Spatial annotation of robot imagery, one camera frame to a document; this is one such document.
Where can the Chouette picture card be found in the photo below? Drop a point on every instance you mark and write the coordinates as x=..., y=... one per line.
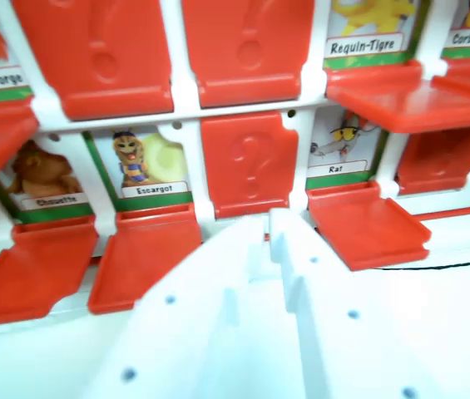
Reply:
x=51, y=201

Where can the red and white game board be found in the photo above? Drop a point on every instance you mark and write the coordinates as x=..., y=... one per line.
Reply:
x=176, y=116

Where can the Requin-Tigre picture card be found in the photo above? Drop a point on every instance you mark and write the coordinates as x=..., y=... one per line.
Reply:
x=363, y=45

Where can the Rat picture card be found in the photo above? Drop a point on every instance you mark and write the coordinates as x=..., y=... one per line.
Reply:
x=334, y=168

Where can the Escargot picture card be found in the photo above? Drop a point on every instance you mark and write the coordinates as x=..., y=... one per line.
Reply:
x=151, y=189

